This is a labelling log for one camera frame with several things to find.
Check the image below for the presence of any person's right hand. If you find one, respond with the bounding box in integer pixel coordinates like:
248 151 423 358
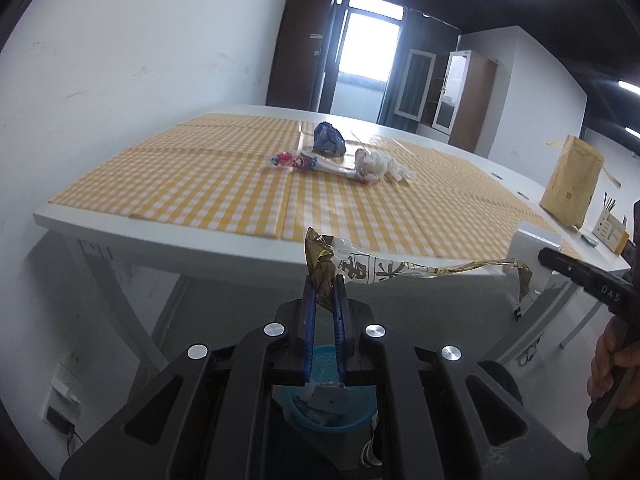
589 319 640 402

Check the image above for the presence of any colourful printed clear wrapper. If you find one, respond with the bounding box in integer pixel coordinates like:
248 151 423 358
269 151 368 184

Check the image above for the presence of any blue plastic mesh basket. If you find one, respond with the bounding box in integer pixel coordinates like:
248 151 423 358
272 345 378 433

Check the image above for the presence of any cardboard pen holder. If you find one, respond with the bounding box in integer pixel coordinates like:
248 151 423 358
592 192 631 256

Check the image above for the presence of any yellow checked tablecloth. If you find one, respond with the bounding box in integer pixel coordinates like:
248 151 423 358
50 112 563 261

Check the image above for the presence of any brown wooden wardrobe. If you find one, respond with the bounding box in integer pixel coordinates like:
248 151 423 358
267 0 337 111

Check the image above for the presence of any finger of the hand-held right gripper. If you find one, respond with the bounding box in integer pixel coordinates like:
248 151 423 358
538 247 586 297

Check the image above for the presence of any white plastic bag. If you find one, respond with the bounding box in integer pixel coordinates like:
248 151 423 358
354 149 417 186

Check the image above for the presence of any brown glass-door cabinet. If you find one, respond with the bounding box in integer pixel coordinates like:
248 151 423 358
395 49 497 153

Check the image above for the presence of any dark curtain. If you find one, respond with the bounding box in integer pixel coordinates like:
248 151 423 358
380 7 461 128

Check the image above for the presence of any golden clear snack wrapper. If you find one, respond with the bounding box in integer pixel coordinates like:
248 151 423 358
304 226 533 318

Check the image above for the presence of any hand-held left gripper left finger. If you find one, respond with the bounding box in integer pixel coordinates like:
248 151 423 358
60 277 318 480

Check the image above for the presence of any brown paper bag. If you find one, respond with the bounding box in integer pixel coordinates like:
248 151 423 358
539 135 621 228

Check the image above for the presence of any bright glass balcony door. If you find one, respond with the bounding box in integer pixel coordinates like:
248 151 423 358
332 0 404 111

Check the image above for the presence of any blue wrapper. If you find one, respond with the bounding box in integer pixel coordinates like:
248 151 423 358
312 121 347 157

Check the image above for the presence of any dark wall outlet with cable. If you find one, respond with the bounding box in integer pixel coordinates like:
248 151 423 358
45 406 85 447

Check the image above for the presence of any person's right forearm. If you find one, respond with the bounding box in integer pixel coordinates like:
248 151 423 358
587 421 640 467

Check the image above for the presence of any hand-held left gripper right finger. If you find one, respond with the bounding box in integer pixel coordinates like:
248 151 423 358
332 276 588 480

